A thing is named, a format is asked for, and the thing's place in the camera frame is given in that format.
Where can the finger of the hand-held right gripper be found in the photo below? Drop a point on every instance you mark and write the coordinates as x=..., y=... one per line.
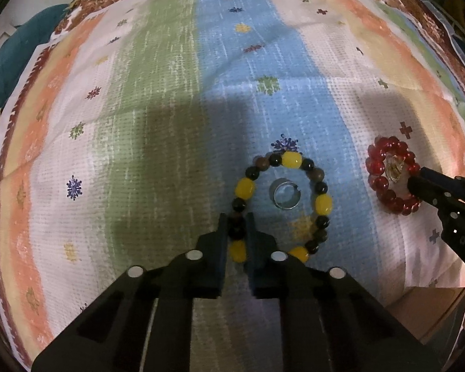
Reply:
x=445, y=181
x=430, y=193

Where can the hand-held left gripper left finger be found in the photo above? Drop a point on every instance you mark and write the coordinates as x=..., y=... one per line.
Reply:
x=221, y=248

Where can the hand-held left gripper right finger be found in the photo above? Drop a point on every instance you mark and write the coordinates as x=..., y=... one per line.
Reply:
x=252, y=252

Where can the small gold jewelry piece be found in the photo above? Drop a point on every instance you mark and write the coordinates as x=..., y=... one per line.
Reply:
x=393, y=170

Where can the striped patterned mat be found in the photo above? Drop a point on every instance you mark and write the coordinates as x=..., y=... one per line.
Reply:
x=139, y=124

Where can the teal pillow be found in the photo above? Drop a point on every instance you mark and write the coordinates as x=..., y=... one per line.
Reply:
x=7, y=66

